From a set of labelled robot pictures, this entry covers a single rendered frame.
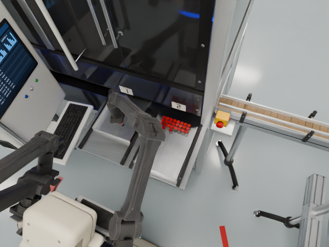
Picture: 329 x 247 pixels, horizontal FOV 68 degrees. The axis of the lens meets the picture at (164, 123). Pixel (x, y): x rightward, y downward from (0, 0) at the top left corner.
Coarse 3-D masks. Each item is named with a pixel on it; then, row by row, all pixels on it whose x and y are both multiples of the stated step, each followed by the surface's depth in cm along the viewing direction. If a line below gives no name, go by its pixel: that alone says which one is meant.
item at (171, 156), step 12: (168, 132) 148; (192, 132) 147; (168, 144) 144; (180, 144) 143; (156, 156) 141; (168, 156) 140; (180, 156) 140; (156, 168) 137; (168, 168) 137; (180, 168) 136
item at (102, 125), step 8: (128, 96) 163; (136, 104) 160; (144, 104) 159; (104, 112) 158; (96, 120) 152; (104, 120) 155; (96, 128) 153; (104, 128) 152; (112, 128) 152; (120, 128) 151; (128, 128) 151; (112, 136) 148; (120, 136) 149; (128, 136) 148
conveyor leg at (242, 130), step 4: (240, 128) 162; (244, 128) 160; (240, 132) 165; (244, 132) 165; (236, 136) 173; (240, 136) 169; (236, 140) 176; (240, 140) 175; (232, 144) 188; (236, 144) 181; (232, 148) 190; (236, 148) 188; (232, 152) 195; (228, 156) 205; (232, 156) 201; (228, 160) 210
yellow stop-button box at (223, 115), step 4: (220, 108) 136; (220, 112) 135; (224, 112) 135; (228, 112) 135; (216, 116) 134; (220, 116) 134; (224, 116) 134; (228, 116) 133; (216, 120) 136; (220, 120) 134; (224, 120) 133; (228, 120) 133; (224, 124) 136
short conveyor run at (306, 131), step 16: (224, 96) 148; (240, 112) 146; (256, 112) 145; (272, 112) 144; (288, 112) 139; (256, 128) 148; (272, 128) 141; (288, 128) 138; (304, 128) 134; (320, 128) 137; (304, 144) 142; (320, 144) 136
